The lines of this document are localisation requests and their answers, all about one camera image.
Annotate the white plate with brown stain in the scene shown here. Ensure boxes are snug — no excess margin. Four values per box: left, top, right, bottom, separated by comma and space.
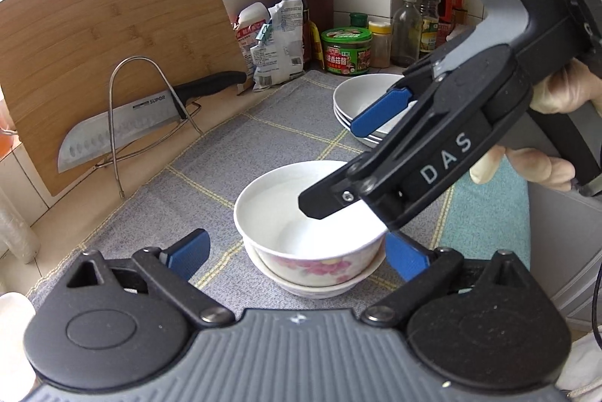
336, 116, 383, 148

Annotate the red and white bag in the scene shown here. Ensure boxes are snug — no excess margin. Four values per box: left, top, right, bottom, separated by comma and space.
233, 3, 269, 79

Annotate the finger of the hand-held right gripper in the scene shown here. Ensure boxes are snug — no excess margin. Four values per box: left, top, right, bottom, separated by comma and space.
350, 86, 419, 138
298, 164, 372, 220

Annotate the white cloth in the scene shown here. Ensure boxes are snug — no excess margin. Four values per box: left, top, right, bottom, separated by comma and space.
556, 331, 602, 402

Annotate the person's right hand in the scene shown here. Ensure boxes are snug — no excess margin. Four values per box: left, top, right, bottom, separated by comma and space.
469, 56, 602, 192

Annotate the white plate with fruit print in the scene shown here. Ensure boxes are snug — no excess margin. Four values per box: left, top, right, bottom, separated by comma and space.
332, 73, 413, 135
333, 108, 378, 142

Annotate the white bowl with pink flowers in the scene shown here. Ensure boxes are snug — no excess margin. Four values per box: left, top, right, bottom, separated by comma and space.
246, 242, 385, 300
0, 291, 37, 402
233, 160, 391, 285

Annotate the sauce jar with green lid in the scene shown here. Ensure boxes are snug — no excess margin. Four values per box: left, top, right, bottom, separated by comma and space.
320, 26, 374, 76

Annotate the white and green bag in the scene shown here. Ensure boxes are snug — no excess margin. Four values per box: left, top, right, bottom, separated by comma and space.
249, 0, 307, 93

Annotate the tall plastic wrap roll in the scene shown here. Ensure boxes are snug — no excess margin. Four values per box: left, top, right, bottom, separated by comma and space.
0, 185, 41, 264

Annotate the black handled kitchen knife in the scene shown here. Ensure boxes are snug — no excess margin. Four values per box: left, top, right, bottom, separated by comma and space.
57, 71, 248, 173

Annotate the bottle with yellow label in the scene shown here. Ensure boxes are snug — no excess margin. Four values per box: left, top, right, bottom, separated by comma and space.
418, 0, 443, 55

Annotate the bamboo cutting board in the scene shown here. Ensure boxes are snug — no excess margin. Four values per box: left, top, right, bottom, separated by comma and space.
0, 0, 248, 198

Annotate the large orange oil bottle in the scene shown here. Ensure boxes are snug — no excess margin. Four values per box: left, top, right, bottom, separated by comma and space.
0, 94, 21, 161

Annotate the metal wire rack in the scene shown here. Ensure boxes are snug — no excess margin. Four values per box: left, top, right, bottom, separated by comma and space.
94, 57, 204, 200

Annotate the black cable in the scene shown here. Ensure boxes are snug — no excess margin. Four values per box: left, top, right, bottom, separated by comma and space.
591, 258, 602, 338

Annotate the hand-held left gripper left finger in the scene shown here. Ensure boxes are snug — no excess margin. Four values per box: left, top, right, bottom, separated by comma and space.
61, 229, 236, 330

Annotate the spice jar with yellow lid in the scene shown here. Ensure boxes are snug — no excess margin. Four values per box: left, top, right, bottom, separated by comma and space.
368, 20, 393, 69

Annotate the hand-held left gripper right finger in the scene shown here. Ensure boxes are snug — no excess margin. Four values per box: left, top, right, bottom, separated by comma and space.
360, 231, 541, 330

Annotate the grey and teal checked towel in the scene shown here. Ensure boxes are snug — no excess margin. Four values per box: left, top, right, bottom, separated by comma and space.
26, 70, 532, 324

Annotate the glass bottle with red cap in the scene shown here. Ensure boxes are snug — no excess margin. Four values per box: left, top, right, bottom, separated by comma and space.
390, 0, 423, 68

